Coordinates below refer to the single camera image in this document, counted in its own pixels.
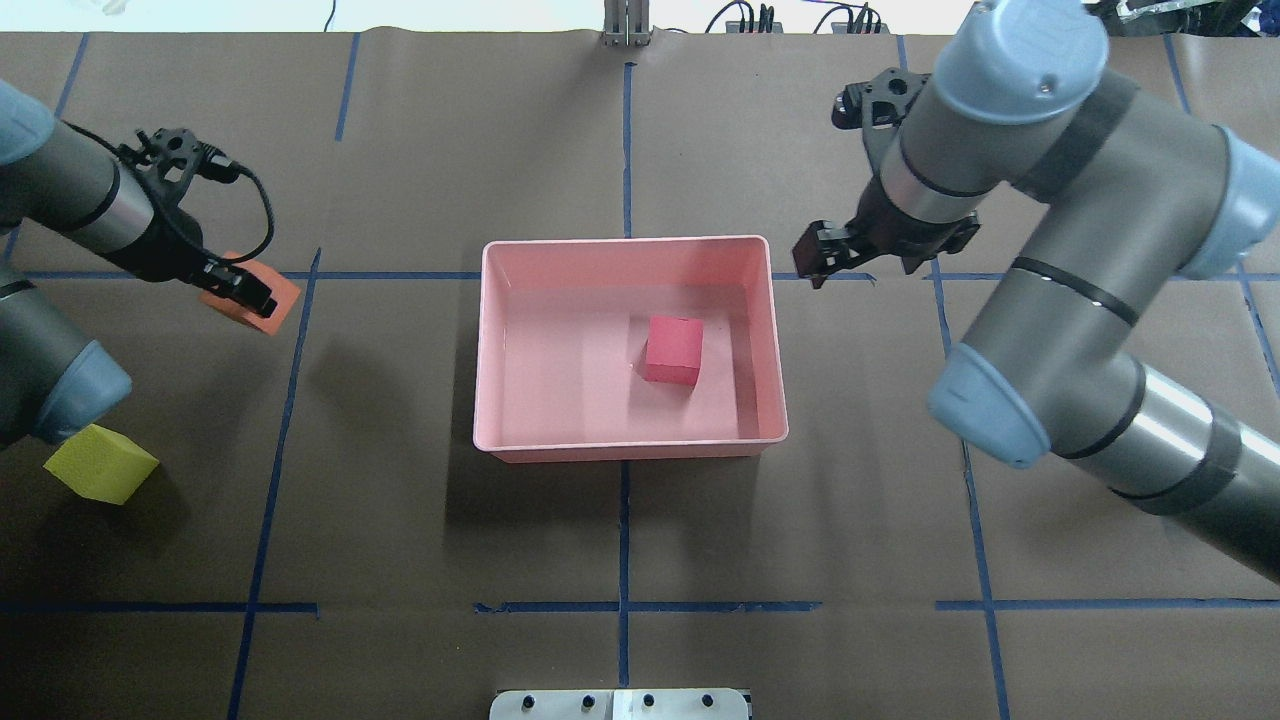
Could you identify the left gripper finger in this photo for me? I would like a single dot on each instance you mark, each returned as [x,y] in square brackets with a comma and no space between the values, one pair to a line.
[245,300]
[217,274]

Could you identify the white pedestal column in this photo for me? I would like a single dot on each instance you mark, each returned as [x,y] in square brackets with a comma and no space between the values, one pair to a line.
[623,703]

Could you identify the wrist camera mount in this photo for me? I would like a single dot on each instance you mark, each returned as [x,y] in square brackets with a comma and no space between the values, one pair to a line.
[878,107]
[166,162]

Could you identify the yellow foam block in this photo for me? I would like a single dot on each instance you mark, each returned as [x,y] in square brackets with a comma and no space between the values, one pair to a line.
[101,465]

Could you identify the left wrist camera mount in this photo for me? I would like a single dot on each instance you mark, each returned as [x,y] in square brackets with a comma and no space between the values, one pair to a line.
[166,162]

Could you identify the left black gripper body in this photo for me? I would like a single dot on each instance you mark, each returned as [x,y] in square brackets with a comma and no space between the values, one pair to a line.
[167,247]

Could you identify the aluminium frame post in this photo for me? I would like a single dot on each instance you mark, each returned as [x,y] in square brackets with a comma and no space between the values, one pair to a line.
[626,23]

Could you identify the orange foam block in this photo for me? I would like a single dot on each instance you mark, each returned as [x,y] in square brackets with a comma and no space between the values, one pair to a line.
[286,292]

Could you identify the pink plastic bin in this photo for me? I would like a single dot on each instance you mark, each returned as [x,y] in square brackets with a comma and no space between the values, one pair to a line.
[563,338]

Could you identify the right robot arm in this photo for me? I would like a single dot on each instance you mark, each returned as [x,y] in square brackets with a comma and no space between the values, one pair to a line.
[1136,191]

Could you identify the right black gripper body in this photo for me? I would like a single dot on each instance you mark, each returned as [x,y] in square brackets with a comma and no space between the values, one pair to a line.
[893,234]

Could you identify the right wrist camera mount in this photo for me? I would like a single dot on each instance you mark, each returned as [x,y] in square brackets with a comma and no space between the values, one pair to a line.
[878,107]

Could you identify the red foam block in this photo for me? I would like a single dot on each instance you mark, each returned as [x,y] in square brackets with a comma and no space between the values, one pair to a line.
[673,349]

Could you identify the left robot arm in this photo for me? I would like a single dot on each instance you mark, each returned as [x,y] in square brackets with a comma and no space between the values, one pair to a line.
[122,206]

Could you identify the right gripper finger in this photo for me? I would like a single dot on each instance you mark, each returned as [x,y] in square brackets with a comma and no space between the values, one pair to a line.
[820,259]
[820,230]

